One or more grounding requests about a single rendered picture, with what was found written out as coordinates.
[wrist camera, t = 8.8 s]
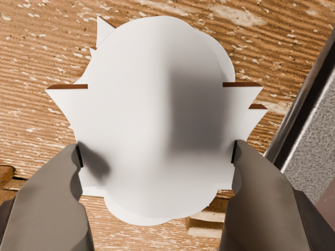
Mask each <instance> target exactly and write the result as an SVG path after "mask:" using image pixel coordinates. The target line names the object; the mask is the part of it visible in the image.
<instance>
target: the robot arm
mask: <svg viewBox="0 0 335 251"><path fill-rule="evenodd" d="M231 163H232V164H233V165H234V167H235V169H234V175H233V180H232V185H231V188H232V190H233V192H234V194H235V196H234V197H233V198H231V199H230V200H229V201H228V203H227V208H226V213H225V218H224V224H223V229H222V235H221V241H220V247H219V251H335V232H334V230H333V229H332V228H331V227H330V225H329V224H328V223H327V222H326V220H325V219H324V218H323V216H322V215H321V214H320V213H319V211H318V210H317V209H316V207H315V206H314V205H313V204H312V202H311V201H310V200H309V198H308V197H307V196H306V195H305V193H304V192H303V191H299V190H296V189H295V188H294V187H293V186H292V184H291V183H290V182H289V180H288V179H287V178H286V177H285V175H284V174H283V173H282V172H281V171H280V170H279V169H278V168H277V167H276V166H275V165H273V164H272V163H271V162H270V161H269V160H268V159H266V158H265V157H264V156H263V155H262V154H260V153H259V152H258V151H257V150H255V149H254V148H253V147H252V146H251V145H249V144H248V143H247V142H246V141H244V140H242V139H238V140H235V142H234V148H233V154H232V159H231ZM81 168H83V161H82V157H81V153H80V148H79V144H76V143H72V144H69V145H67V146H66V147H64V148H63V149H62V150H61V151H60V152H58V153H57V154H56V155H55V156H54V157H52V158H51V159H50V160H49V161H48V162H47V163H45V164H44V165H43V166H42V167H41V168H39V169H38V170H37V171H36V172H35V173H34V174H33V175H32V176H31V177H30V178H29V179H28V180H27V181H26V182H25V183H24V185H23V186H22V187H21V188H20V189H19V191H18V192H17V193H16V195H15V196H14V197H13V199H10V200H6V201H3V203H2V204H1V205H0V251H95V248H94V242H93V236H92V232H91V228H90V224H89V221H88V217H87V213H86V209H85V206H84V205H83V204H81V203H80V202H79V200H80V197H81V196H82V194H83V189H82V185H81V181H80V178H79V172H80V170H81Z"/></svg>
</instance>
